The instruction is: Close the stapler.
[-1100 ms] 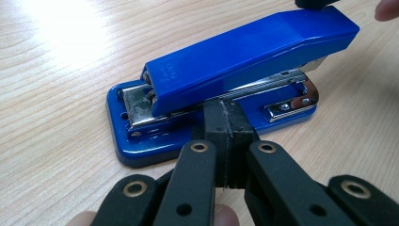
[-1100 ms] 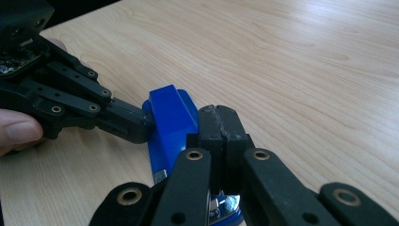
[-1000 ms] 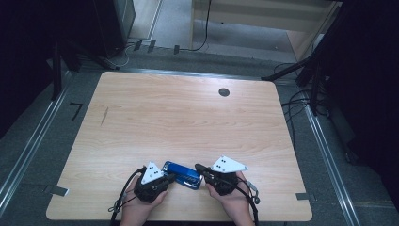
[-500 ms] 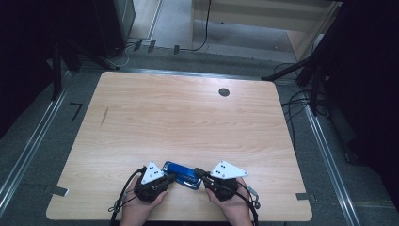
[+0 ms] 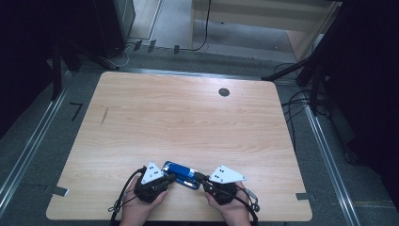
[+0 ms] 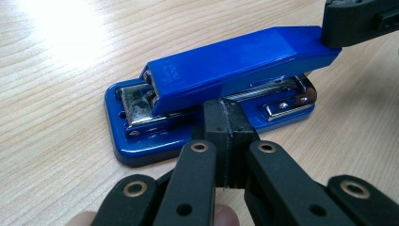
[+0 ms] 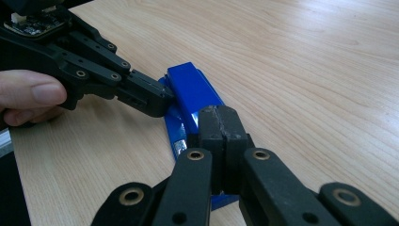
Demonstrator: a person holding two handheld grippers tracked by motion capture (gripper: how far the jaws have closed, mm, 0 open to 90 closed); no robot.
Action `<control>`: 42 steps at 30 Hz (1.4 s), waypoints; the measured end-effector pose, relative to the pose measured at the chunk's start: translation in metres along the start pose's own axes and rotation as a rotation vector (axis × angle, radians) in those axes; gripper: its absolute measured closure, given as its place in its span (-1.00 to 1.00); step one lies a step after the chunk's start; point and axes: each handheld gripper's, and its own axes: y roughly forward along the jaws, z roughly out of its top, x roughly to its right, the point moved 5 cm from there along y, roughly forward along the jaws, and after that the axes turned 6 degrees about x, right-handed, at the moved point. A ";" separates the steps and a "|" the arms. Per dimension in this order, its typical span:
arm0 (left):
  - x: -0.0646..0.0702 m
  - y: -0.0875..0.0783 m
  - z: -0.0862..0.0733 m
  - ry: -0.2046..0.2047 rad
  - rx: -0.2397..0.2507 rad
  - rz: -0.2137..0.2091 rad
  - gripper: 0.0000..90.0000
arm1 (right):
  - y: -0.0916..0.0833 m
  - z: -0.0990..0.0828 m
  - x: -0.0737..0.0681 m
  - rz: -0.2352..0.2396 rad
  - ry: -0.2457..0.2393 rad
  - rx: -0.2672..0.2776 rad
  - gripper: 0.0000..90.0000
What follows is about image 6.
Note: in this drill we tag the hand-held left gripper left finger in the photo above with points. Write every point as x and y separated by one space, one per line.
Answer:
216 122

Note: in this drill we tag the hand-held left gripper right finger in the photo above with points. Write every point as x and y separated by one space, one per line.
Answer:
241 125

